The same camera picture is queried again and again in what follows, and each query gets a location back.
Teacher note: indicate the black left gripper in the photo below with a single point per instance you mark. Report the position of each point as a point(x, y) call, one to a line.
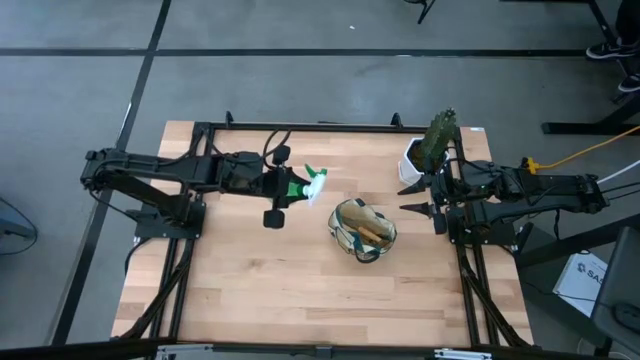
point(277, 182)

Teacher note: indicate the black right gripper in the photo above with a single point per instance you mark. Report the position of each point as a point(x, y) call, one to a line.
point(445, 192)

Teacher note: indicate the green spray bottle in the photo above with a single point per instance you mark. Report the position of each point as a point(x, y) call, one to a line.
point(300, 190)

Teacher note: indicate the cream and green gardening bag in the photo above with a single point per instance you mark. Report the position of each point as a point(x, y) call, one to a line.
point(336, 225)

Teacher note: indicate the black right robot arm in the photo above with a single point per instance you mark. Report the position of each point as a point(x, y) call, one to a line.
point(550, 192)

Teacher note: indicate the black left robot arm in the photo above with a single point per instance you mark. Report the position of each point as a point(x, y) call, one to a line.
point(150, 167)

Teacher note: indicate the white plant pot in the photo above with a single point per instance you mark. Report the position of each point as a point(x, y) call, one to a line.
point(407, 165)

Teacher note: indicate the green cactus plant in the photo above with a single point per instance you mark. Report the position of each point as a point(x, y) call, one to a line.
point(439, 135)

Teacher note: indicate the white printed box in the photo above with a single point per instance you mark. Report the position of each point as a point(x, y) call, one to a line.
point(580, 280)

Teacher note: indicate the black chair leg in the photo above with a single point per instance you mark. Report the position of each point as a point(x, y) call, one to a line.
point(425, 11)

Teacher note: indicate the person's shoe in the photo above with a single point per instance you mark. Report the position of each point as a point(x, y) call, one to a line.
point(631, 82)
point(607, 51)

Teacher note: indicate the person's leg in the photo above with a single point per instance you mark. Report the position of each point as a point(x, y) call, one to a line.
point(630, 20)

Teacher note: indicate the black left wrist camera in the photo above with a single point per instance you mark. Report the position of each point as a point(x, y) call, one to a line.
point(281, 154)

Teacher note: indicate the silver metal bracket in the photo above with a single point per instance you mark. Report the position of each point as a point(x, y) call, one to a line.
point(182, 351)
point(462, 354)

